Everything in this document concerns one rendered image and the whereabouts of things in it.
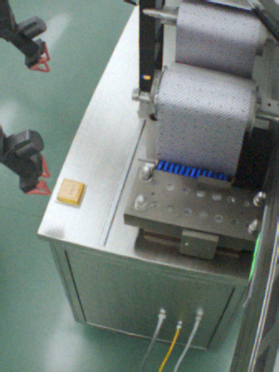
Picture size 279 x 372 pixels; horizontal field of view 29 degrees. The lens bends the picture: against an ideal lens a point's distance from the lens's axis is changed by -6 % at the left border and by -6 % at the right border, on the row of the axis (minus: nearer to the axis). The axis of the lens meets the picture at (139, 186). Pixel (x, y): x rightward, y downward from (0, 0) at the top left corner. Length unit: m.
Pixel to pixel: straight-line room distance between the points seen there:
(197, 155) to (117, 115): 0.42
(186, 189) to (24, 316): 1.22
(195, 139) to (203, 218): 0.21
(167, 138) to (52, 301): 1.23
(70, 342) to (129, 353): 0.27
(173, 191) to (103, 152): 0.34
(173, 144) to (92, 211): 0.32
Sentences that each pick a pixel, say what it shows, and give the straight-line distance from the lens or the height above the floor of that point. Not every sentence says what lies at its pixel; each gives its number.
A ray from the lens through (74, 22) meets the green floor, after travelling 3.75.
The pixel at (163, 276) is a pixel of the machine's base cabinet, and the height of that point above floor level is 0.80.
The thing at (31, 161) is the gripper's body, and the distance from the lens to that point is 1.48.
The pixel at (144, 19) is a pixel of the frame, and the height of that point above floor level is 1.28.
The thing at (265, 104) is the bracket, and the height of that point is 1.29.
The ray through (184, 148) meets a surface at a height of 1.11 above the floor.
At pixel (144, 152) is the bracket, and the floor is 0.91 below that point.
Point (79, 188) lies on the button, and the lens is 1.68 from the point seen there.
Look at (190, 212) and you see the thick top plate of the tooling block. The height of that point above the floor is 1.03.
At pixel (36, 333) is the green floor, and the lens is 2.48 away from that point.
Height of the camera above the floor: 2.32
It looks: 56 degrees down
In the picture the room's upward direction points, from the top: straight up
